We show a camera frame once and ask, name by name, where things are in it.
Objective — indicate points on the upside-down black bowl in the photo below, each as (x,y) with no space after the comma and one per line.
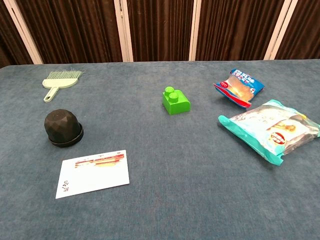
(62,127)

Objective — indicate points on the light green hand brush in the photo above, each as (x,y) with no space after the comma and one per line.
(58,83)

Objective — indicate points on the green toy building block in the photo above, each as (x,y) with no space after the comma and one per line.
(177,105)

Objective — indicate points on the blue snack bag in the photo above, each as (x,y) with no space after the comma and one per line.
(237,90)

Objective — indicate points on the white printed card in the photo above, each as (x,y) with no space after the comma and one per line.
(95,180)

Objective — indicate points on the teal snack bag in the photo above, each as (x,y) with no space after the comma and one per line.
(270,130)

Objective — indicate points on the white partition post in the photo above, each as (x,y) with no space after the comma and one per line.
(195,30)
(123,30)
(280,30)
(23,31)

